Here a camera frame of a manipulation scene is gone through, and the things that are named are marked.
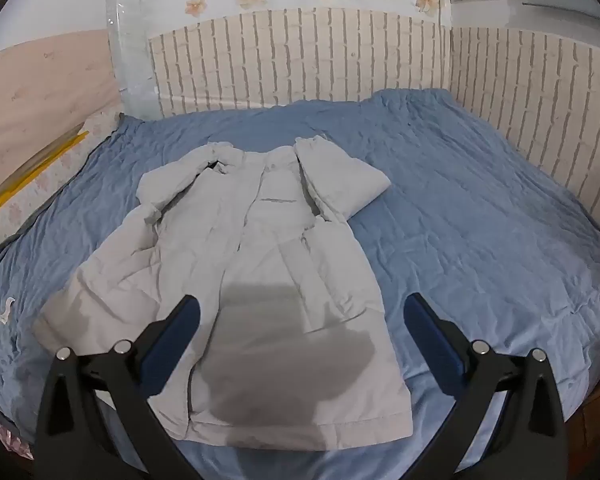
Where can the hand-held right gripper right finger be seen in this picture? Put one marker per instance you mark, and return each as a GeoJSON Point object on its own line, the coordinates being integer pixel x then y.
{"type": "Point", "coordinates": [432, 345]}

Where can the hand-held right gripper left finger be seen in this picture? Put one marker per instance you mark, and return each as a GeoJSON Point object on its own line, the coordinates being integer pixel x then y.
{"type": "Point", "coordinates": [170, 345]}

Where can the white padded coat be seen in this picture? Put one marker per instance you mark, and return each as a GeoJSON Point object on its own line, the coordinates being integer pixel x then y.
{"type": "Point", "coordinates": [230, 220]}

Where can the blue bed sheet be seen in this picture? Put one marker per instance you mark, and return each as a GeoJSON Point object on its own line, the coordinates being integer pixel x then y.
{"type": "Point", "coordinates": [455, 210]}

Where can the white sheet tag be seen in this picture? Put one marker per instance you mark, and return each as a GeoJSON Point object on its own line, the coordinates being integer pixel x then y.
{"type": "Point", "coordinates": [6, 310]}

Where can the pink floral cloth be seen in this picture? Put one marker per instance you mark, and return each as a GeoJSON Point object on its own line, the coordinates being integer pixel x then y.
{"type": "Point", "coordinates": [7, 435]}

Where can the floral mattress cover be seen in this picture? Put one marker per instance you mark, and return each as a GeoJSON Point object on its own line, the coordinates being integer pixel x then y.
{"type": "Point", "coordinates": [40, 195]}

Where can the pink patterned board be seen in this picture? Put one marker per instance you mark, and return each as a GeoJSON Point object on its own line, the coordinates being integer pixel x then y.
{"type": "Point", "coordinates": [35, 90]}

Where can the clear plastic sheet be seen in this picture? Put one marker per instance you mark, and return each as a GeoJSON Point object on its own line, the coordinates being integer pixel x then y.
{"type": "Point", "coordinates": [130, 50]}

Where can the wooden bed frame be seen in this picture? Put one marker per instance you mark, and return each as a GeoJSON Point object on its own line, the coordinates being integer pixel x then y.
{"type": "Point", "coordinates": [590, 410]}

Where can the brick pattern wall padding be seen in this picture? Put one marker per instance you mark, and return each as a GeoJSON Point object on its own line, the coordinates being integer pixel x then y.
{"type": "Point", "coordinates": [300, 60]}
{"type": "Point", "coordinates": [540, 110]}

